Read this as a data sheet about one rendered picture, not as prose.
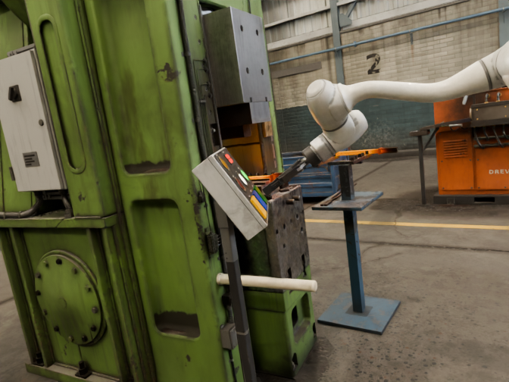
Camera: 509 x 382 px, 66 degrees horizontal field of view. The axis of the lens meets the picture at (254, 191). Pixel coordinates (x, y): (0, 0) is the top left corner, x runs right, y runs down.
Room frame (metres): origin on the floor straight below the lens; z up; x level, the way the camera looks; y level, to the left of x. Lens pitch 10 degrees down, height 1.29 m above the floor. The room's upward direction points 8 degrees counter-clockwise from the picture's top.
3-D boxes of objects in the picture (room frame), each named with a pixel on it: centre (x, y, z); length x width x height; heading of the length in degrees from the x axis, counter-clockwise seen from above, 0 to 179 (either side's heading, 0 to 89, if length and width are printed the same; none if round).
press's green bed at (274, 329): (2.05, 0.08, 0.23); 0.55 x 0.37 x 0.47; 61
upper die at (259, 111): (2.00, 0.10, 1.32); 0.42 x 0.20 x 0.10; 61
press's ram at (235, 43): (2.04, 0.08, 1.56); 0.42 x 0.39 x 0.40; 61
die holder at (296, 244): (2.05, 0.08, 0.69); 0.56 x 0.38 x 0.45; 61
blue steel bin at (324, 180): (5.94, -0.80, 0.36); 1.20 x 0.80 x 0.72; 59
